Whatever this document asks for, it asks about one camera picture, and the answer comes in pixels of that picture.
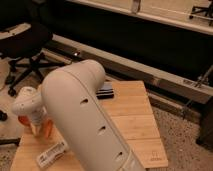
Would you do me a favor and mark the orange bowl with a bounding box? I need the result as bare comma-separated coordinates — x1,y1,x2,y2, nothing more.
18,116,30,126

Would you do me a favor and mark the white plastic bottle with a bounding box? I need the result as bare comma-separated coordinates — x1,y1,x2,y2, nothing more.
36,141,69,169

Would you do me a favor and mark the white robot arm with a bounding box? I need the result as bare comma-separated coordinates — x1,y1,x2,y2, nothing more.
12,60,145,171

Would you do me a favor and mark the black striped small box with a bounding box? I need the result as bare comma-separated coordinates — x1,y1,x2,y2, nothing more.
96,82,114,99

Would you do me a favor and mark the office chair base background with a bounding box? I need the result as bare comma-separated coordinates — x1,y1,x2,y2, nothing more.
189,0,213,25

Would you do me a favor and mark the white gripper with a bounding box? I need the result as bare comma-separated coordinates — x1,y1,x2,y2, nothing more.
29,107,47,136

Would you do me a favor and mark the black office chair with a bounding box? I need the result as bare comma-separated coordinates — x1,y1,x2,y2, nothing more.
0,0,64,96

